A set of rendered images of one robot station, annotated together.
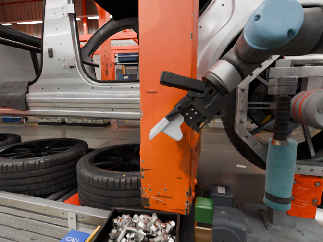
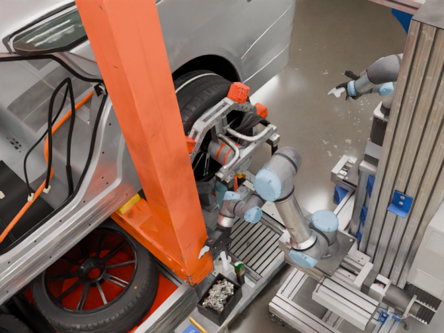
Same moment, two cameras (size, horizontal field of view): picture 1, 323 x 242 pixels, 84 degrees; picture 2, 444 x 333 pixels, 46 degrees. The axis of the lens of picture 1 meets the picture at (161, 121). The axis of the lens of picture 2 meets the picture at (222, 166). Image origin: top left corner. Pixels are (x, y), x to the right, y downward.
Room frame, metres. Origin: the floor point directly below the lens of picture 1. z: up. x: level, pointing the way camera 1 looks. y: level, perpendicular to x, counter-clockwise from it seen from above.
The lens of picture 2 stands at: (-0.31, 0.91, 2.95)
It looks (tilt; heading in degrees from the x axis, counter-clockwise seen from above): 51 degrees down; 305
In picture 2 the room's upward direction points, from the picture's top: 9 degrees counter-clockwise
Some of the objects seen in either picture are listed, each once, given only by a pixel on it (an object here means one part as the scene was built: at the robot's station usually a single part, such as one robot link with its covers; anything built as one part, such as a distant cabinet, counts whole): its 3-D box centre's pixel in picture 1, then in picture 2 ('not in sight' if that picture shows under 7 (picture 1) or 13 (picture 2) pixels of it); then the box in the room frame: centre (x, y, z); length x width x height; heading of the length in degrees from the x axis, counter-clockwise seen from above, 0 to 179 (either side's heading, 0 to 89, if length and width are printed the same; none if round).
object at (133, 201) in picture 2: not in sight; (122, 197); (1.11, -0.16, 0.71); 0.14 x 0.14 x 0.05; 75
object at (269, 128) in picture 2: not in sight; (247, 123); (0.58, -0.65, 1.03); 0.19 x 0.18 x 0.11; 165
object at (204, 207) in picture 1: (204, 210); (238, 265); (0.38, -0.10, 0.64); 0.04 x 0.04 x 0.04; 75
